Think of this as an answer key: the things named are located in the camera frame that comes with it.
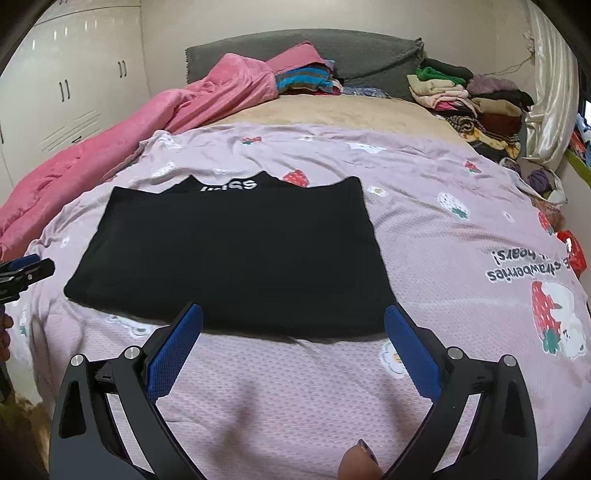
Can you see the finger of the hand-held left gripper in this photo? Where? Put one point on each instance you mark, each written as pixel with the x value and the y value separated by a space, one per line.
pixel 39 271
pixel 25 262

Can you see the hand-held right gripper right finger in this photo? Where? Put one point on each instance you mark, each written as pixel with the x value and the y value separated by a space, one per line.
pixel 411 350

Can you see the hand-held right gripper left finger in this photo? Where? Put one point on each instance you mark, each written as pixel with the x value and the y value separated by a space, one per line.
pixel 178 350

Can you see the black shirt with white print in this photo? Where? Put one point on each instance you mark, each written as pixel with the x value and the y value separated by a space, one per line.
pixel 231 258

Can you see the pile of folded clothes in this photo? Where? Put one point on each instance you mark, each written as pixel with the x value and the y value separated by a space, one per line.
pixel 485 106

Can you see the striped colourful folded clothes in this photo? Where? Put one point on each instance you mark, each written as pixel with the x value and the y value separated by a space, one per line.
pixel 304 81

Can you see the person's left hand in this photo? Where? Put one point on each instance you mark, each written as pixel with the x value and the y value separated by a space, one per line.
pixel 4 339

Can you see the lilac strawberry printed sheet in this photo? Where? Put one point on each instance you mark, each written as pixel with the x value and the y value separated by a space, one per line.
pixel 300 392

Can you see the pink fleece blanket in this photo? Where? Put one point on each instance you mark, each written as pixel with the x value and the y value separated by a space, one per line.
pixel 92 152

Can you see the white wardrobe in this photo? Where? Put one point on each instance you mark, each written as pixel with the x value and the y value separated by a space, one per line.
pixel 60 92

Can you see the red packet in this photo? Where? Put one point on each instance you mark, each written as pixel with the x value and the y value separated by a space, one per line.
pixel 571 251

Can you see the purple cloth bundle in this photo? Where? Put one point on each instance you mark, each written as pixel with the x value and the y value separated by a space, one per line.
pixel 545 180

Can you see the beige bed sheet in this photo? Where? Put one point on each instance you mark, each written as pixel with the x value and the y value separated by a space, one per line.
pixel 369 110

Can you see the green board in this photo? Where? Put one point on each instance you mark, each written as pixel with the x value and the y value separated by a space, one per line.
pixel 579 166

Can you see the blue patterned cloth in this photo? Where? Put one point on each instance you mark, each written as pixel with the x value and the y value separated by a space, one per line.
pixel 364 91

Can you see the colourful clutter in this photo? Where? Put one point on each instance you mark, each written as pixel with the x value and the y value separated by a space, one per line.
pixel 584 134

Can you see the cream satin curtain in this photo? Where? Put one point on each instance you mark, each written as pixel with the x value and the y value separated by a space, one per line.
pixel 551 92

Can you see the grey headboard cushion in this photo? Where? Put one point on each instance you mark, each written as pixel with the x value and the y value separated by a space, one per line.
pixel 369 55

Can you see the pink folded cloth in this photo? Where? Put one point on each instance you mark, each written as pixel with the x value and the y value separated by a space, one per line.
pixel 295 57

